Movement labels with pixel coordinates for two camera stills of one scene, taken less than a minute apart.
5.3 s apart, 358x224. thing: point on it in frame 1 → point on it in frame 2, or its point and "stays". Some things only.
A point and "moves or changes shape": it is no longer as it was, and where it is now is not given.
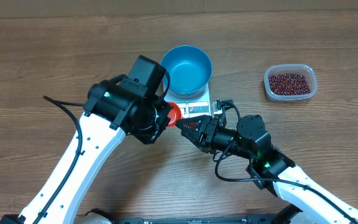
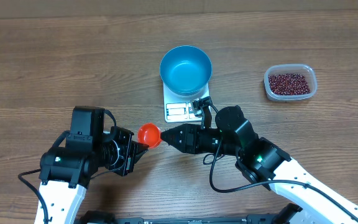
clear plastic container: x=290 y=81 stays
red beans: x=289 y=84 stays
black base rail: x=248 y=219 stays
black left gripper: x=151 y=137 → x=131 y=158
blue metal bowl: x=189 y=68 stays
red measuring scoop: x=175 y=113 moves or changes shape
